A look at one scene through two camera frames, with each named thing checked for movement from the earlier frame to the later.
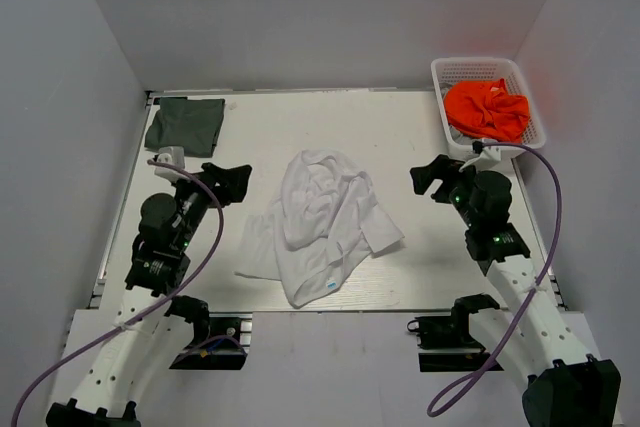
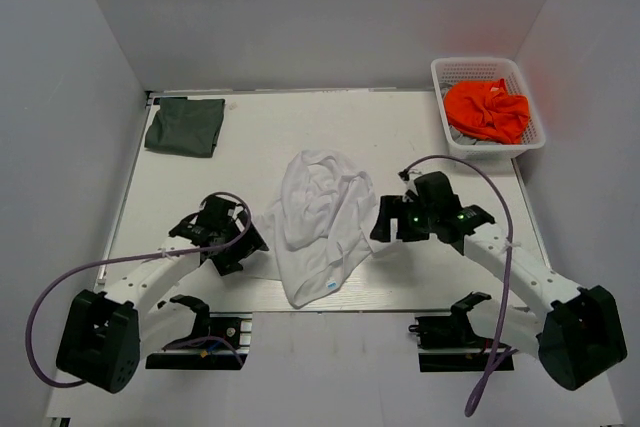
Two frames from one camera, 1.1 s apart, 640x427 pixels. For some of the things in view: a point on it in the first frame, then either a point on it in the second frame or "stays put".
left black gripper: x=233 y=182 -> x=228 y=263
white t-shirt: x=325 y=224 stays put
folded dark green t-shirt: x=193 y=125 stays put
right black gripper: x=442 y=168 -> x=393 y=207
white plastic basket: x=446 y=71 stays put
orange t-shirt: x=487 y=108 stays put
